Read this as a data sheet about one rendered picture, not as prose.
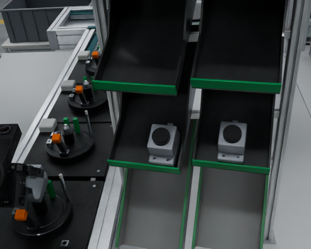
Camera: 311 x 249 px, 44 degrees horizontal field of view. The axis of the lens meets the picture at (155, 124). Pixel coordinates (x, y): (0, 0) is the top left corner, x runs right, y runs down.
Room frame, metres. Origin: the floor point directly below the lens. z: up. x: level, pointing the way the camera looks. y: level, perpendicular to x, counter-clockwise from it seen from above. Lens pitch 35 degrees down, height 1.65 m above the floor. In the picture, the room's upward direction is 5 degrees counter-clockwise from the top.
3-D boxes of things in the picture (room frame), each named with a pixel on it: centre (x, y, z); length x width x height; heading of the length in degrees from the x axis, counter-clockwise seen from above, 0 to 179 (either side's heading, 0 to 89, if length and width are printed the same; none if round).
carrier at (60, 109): (1.13, 0.22, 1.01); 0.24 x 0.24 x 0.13; 83
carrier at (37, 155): (0.88, 0.25, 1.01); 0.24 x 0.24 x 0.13; 83
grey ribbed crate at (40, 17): (2.74, 0.63, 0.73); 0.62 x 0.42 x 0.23; 83
